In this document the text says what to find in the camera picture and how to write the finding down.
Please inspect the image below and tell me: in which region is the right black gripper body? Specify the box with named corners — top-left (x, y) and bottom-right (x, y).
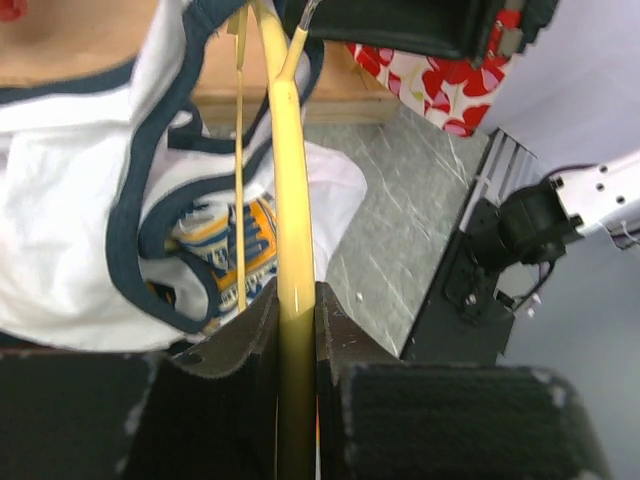
top-left (279, 0), bottom-right (558, 68)

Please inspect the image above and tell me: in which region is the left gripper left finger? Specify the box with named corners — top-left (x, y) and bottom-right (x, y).
top-left (1, 284), bottom-right (279, 479)

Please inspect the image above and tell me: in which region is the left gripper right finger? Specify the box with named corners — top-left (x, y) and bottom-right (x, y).
top-left (314, 282), bottom-right (611, 479)

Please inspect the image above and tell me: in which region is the yellow hanger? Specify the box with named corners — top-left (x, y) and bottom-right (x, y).
top-left (228, 1), bottom-right (316, 479)

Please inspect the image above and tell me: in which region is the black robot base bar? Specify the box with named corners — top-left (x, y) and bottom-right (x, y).
top-left (400, 199), bottom-right (514, 365)

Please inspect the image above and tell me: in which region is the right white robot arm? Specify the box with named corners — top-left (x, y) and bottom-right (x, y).
top-left (285, 1), bottom-right (639, 273)

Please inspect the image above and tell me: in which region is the red floral white garment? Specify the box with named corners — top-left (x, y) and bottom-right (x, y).
top-left (346, 43), bottom-right (512, 137)

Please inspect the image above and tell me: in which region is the right wooden clothes rack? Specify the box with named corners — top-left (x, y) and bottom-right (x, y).
top-left (0, 0), bottom-right (401, 126)

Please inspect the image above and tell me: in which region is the orange tie-dye garment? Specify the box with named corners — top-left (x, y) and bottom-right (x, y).
top-left (0, 0), bottom-right (28, 23)

